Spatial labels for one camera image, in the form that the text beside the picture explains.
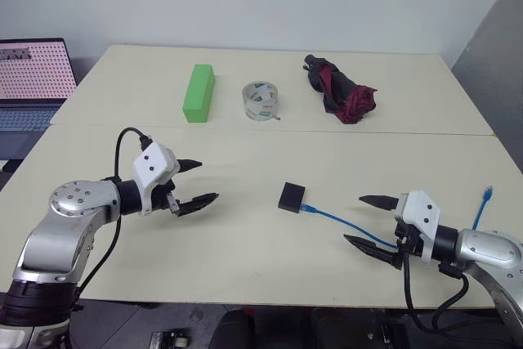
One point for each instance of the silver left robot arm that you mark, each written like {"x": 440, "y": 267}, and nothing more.
{"x": 61, "y": 238}

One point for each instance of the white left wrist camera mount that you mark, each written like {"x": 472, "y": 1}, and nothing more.
{"x": 153, "y": 163}

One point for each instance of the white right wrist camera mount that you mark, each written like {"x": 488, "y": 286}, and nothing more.
{"x": 423, "y": 212}

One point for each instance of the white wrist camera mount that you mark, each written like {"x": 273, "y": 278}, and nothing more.
{"x": 423, "y": 212}
{"x": 153, "y": 163}

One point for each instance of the folded red black umbrella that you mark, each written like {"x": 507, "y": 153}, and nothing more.
{"x": 347, "y": 95}

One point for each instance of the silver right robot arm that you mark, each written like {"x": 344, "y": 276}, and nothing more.
{"x": 490, "y": 251}

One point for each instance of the open laptop computer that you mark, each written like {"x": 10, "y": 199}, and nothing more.
{"x": 30, "y": 79}

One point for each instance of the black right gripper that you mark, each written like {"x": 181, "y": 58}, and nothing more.
{"x": 410, "y": 240}

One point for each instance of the small black box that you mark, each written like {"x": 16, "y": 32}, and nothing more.
{"x": 291, "y": 197}

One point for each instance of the small black grey device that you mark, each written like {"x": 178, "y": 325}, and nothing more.
{"x": 169, "y": 341}

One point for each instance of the clear packing tape roll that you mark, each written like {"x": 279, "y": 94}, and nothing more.
{"x": 260, "y": 101}

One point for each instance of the green rectangular block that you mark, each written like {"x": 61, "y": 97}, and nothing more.
{"x": 199, "y": 92}

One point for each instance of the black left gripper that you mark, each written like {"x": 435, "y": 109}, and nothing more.
{"x": 160, "y": 198}

